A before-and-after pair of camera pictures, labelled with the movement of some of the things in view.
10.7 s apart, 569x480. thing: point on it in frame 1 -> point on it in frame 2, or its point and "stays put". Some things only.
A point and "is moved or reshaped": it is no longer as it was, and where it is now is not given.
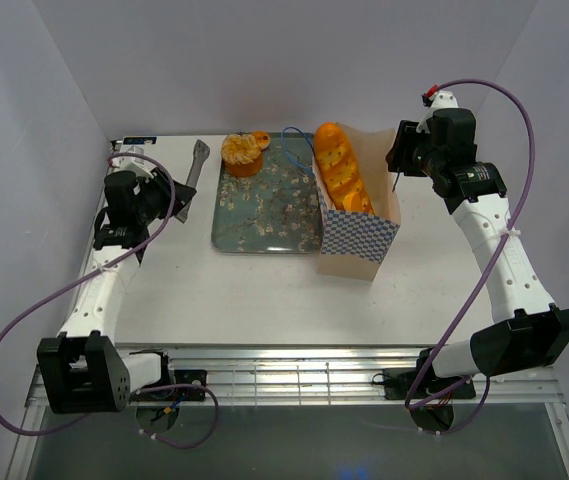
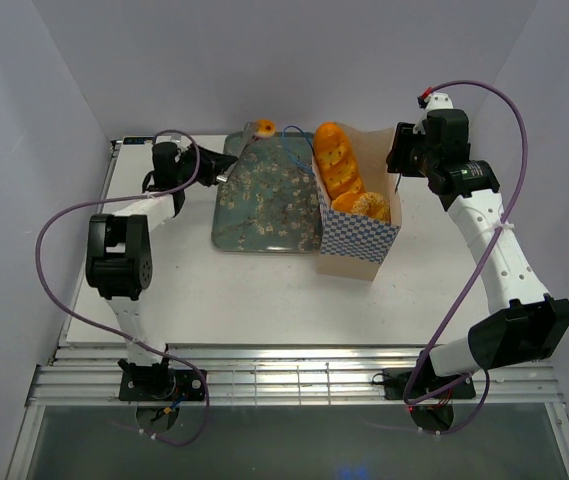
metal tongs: x=200 y=151 is moved or reshaped
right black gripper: x=398 y=157 stays put
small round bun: x=263 y=138 -> x=265 y=126
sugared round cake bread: x=241 y=155 -> x=372 y=205
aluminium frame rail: x=326 y=374 stays put
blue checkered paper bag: x=353 y=244 stays put
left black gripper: x=162 y=184 -> x=212 y=163
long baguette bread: x=339 y=170 stays put
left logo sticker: x=139 y=140 stays put
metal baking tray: x=275 y=211 stays put
